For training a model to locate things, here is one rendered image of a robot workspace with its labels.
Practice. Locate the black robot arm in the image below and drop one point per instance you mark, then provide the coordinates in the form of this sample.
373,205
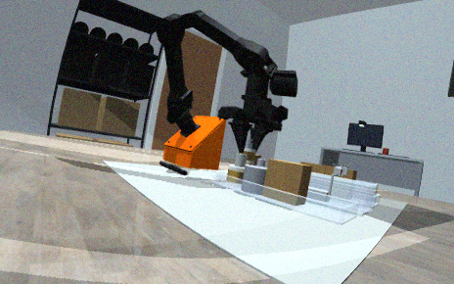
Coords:
248,54

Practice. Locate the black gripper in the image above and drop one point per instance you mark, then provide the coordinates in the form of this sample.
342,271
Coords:
242,118

